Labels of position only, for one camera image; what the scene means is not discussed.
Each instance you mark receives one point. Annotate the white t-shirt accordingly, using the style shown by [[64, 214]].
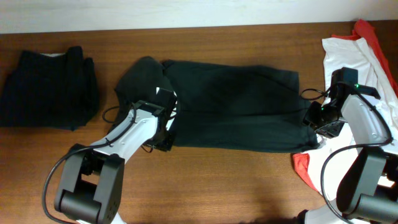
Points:
[[356, 54]]

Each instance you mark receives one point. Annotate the dark green Nike t-shirt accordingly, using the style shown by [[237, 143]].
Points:
[[254, 108]]

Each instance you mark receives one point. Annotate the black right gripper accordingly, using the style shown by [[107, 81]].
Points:
[[309, 116]]

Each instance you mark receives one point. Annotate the red garment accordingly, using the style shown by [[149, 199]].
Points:
[[362, 29]]

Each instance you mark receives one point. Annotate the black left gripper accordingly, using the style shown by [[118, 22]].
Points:
[[165, 144]]

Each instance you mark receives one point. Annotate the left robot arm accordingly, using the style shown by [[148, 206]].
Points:
[[90, 187]]

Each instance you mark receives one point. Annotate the folded black clothes stack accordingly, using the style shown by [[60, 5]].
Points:
[[56, 92]]

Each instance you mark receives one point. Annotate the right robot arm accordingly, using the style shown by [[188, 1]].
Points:
[[368, 191]]

